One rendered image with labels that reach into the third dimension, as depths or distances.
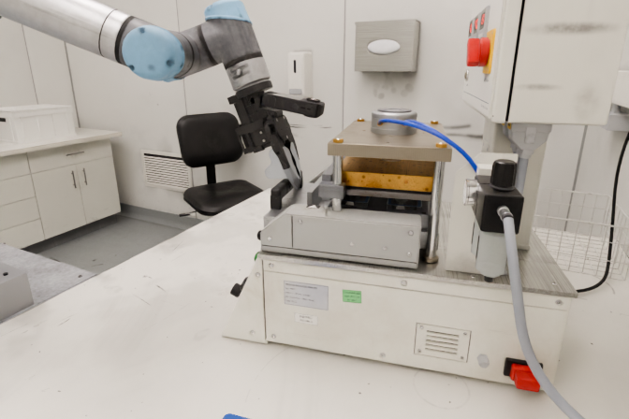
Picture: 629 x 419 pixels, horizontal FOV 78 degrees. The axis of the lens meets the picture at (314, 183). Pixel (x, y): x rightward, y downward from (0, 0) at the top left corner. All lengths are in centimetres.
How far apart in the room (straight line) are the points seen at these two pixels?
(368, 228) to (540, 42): 32
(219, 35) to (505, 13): 45
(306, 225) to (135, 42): 36
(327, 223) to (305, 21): 191
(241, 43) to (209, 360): 55
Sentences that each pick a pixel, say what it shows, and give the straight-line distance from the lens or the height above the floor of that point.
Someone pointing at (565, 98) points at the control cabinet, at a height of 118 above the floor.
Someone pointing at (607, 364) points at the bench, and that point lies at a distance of 85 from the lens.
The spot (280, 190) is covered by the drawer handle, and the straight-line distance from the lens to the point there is 70.
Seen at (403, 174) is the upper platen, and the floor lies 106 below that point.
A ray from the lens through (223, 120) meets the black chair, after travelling 257.
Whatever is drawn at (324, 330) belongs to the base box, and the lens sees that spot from 68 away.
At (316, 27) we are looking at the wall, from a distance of 237.
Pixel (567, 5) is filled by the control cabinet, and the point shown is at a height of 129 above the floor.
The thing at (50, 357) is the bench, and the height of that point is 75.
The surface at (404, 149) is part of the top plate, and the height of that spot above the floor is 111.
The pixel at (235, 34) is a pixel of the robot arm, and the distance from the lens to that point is 74.
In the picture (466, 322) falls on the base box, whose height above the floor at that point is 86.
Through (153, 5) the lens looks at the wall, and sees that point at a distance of 312.
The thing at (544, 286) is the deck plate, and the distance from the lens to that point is 64.
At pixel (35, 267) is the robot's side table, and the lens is 119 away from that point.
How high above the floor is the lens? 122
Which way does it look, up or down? 17 degrees down
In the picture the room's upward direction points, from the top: straight up
